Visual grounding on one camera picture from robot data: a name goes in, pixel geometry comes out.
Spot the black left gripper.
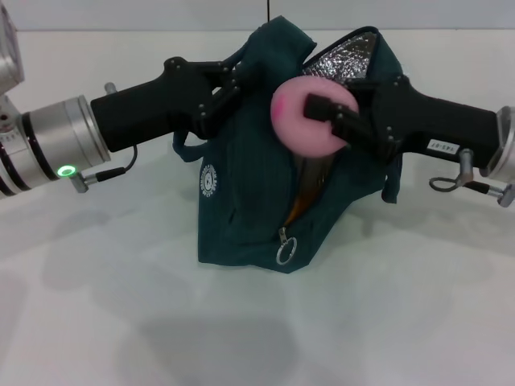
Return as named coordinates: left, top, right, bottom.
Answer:
left=90, top=57, right=242, bottom=153

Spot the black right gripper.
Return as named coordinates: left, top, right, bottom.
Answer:
left=303, top=76, right=500, bottom=168

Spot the pink ball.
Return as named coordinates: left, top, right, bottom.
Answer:
left=270, top=76, right=361, bottom=156

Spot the dark teal zipper bag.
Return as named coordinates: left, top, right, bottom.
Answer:
left=172, top=14, right=406, bottom=275

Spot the yellow banana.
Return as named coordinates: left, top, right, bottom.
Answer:
left=290, top=160, right=329, bottom=218

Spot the metal zipper pull ring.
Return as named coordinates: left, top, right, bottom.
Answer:
left=275, top=227, right=299, bottom=265

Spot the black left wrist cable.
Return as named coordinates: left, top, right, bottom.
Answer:
left=86, top=144, right=138, bottom=182

